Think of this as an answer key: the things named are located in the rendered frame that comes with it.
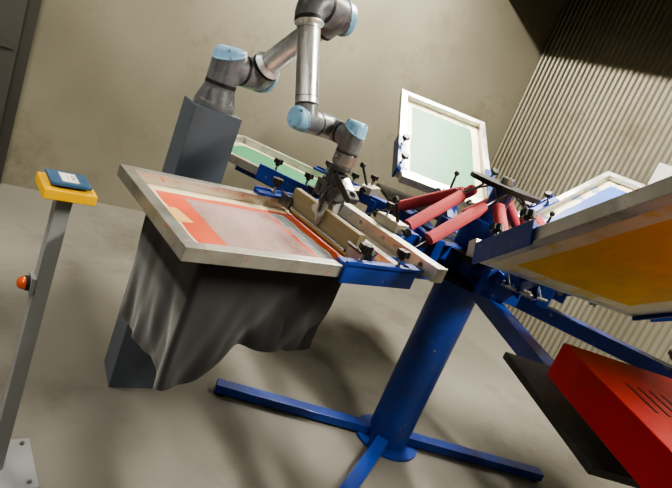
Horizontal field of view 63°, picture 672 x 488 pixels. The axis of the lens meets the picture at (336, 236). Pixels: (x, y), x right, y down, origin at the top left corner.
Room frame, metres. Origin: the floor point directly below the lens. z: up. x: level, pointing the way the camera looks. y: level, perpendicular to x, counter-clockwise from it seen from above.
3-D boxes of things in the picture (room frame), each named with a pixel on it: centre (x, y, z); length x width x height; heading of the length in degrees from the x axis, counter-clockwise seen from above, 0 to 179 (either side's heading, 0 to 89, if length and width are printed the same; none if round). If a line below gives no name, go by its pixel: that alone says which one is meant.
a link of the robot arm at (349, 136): (1.82, 0.07, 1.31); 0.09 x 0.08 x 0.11; 52
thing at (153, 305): (1.47, 0.43, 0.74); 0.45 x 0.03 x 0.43; 41
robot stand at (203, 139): (2.07, 0.61, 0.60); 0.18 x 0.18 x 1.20; 34
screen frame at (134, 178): (1.66, 0.21, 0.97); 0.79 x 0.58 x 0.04; 131
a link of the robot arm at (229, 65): (2.07, 0.60, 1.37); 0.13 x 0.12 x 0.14; 142
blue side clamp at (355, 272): (1.61, -0.16, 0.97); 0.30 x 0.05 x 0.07; 131
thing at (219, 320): (1.47, 0.11, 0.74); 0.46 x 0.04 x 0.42; 131
